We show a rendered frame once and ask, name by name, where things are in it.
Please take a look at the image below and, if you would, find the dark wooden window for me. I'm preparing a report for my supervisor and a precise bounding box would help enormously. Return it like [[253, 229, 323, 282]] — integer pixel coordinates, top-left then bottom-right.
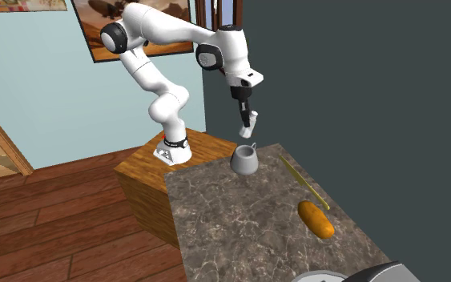
[[194, 0, 244, 33]]

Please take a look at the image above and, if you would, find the orange bread loaf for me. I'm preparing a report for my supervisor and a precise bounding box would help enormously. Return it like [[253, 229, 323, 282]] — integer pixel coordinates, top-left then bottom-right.
[[296, 199, 336, 240]]

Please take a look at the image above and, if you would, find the small white bottle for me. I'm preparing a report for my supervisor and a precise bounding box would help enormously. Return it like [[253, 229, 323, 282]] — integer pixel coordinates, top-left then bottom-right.
[[238, 110, 260, 139]]

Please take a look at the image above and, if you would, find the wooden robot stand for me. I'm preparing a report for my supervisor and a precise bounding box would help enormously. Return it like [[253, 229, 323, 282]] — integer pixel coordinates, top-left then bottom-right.
[[113, 127, 238, 251]]

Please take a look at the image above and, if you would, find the brown desert wall picture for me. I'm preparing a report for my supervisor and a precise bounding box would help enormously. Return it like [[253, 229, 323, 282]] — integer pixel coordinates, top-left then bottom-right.
[[70, 0, 195, 64]]

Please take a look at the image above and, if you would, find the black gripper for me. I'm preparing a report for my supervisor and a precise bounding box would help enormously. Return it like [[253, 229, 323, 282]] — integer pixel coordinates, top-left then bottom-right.
[[229, 85, 254, 129]]

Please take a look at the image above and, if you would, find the grey cup with handle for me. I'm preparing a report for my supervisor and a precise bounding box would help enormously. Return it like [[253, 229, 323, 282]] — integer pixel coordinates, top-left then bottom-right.
[[230, 142, 260, 176]]

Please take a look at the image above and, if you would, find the colourful patchwork wall picture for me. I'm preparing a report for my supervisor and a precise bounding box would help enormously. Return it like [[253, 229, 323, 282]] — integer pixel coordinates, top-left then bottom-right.
[[0, 0, 69, 14]]

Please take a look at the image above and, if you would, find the light wooden door frame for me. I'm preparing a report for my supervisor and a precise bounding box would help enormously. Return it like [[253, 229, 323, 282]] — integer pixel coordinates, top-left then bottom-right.
[[0, 93, 35, 177]]

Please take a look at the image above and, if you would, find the grey round plate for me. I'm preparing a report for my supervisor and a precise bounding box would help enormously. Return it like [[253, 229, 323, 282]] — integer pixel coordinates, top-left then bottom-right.
[[290, 269, 348, 282]]

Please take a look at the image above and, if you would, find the yellow knife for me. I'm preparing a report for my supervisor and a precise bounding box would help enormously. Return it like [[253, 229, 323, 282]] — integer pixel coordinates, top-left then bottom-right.
[[278, 155, 331, 212]]

